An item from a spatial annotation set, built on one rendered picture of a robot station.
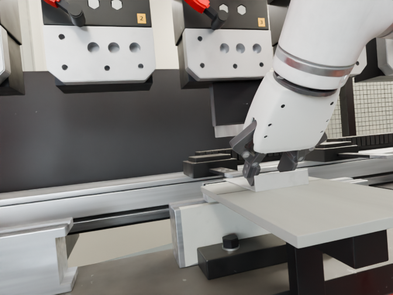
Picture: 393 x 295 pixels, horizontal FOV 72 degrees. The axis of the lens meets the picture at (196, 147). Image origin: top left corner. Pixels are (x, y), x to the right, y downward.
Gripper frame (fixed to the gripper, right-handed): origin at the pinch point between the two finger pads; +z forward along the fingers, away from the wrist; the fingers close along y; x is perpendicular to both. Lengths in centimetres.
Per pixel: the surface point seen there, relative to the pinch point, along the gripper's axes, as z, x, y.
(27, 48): 77, -240, 95
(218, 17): -17.4, -14.8, 6.4
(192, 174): 19.5, -18.2, 5.7
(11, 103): 22, -58, 54
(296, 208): -6.9, 11.7, 4.8
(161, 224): 223, -136, -10
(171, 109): 25, -55, 4
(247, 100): -4.1, -13.0, -0.8
